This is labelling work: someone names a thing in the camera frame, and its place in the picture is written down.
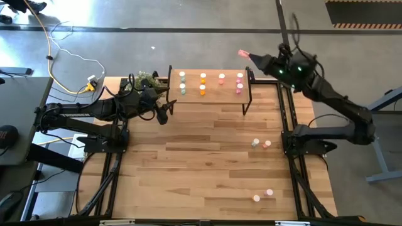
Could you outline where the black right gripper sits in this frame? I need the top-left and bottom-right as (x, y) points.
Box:
(249, 53), (280, 78)

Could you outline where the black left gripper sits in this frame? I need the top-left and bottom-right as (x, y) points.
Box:
(139, 78), (177, 112)

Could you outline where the potted green plant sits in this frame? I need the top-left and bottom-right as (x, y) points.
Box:
(134, 71), (165, 95)

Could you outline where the yellow white power plug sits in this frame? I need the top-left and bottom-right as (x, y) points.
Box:
(86, 74), (99, 92)

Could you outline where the black mat hazard stripe edge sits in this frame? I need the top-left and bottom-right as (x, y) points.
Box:
(324, 0), (402, 31)

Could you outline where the black desk leg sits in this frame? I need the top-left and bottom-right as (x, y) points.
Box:
(26, 143), (85, 174)

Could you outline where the white strip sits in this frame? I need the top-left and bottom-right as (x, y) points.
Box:
(275, 220), (312, 226)
(99, 219), (136, 225)

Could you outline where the grey desk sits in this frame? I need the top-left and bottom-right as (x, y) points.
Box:
(0, 77), (54, 166)

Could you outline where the grey flat device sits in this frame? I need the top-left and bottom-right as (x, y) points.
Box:
(0, 67), (33, 76)

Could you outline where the black round device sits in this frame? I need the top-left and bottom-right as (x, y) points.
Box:
(0, 124), (19, 150)

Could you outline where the black rounded object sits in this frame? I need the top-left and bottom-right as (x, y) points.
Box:
(0, 191), (23, 222)

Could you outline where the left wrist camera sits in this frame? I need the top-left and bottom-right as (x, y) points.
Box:
(156, 108), (170, 126)

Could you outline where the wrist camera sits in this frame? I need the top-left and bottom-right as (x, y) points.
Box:
(156, 108), (170, 126)
(278, 43), (293, 60)

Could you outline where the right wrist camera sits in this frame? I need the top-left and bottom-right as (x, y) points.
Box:
(278, 43), (293, 60)

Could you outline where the wooden shelf black metal frame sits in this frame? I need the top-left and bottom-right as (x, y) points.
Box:
(165, 65), (256, 116)

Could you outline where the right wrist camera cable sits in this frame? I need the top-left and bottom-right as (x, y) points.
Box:
(290, 12), (304, 53)

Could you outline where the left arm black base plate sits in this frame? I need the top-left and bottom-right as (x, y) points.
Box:
(77, 130), (130, 154)

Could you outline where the white cable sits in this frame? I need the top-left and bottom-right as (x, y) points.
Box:
(48, 20), (106, 81)

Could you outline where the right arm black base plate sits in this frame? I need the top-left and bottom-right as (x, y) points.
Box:
(281, 130), (339, 157)

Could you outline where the yellow extension cable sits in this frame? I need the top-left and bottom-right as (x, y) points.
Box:
(23, 0), (95, 95)

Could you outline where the blue grey metal cart frame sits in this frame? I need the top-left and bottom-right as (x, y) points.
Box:
(366, 85), (402, 185)

